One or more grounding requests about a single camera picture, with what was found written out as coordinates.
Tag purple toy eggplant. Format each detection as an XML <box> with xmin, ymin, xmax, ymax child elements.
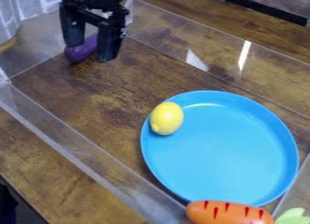
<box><xmin>64</xmin><ymin>34</ymin><xmax>97</xmax><ymax>63</ymax></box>

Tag white patterned curtain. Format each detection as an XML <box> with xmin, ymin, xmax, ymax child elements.
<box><xmin>0</xmin><ymin>0</ymin><xmax>60</xmax><ymax>44</ymax></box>

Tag green carrot leaves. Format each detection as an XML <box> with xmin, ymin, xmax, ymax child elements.
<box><xmin>275</xmin><ymin>208</ymin><xmax>310</xmax><ymax>224</ymax></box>

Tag orange toy carrot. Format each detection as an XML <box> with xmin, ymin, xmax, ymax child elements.
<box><xmin>186</xmin><ymin>200</ymin><xmax>275</xmax><ymax>224</ymax></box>

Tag black bar in background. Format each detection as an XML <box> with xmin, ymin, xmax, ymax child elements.
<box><xmin>224</xmin><ymin>0</ymin><xmax>307</xmax><ymax>26</ymax></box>

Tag clear acrylic enclosure wall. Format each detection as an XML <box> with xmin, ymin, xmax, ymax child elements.
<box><xmin>0</xmin><ymin>0</ymin><xmax>310</xmax><ymax>224</ymax></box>

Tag blue round plate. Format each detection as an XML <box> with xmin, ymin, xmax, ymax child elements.
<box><xmin>140</xmin><ymin>91</ymin><xmax>299</xmax><ymax>206</ymax></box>

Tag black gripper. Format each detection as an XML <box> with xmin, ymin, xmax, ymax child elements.
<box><xmin>59</xmin><ymin>0</ymin><xmax>129</xmax><ymax>63</ymax></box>

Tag yellow toy lemon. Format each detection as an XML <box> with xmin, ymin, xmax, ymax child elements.
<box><xmin>150</xmin><ymin>102</ymin><xmax>184</xmax><ymax>135</ymax></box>

